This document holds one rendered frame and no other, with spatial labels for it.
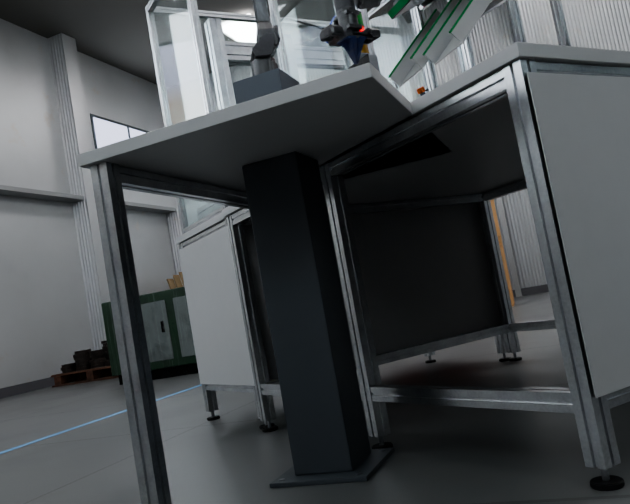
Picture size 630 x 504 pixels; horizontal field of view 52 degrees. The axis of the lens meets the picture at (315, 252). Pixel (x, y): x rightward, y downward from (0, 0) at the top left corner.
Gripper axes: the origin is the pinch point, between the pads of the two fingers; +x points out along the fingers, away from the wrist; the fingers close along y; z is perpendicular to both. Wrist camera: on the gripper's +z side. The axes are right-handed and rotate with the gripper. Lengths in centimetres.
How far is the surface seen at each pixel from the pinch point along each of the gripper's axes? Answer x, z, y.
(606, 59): 26, -65, -10
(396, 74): 9.7, -9.0, -5.6
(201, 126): 25, -16, 62
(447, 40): 6.3, -25.3, -9.6
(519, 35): 12.0, -43.2, -14.3
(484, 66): 25, -53, 17
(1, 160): -161, 785, -85
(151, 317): 76, 469, -119
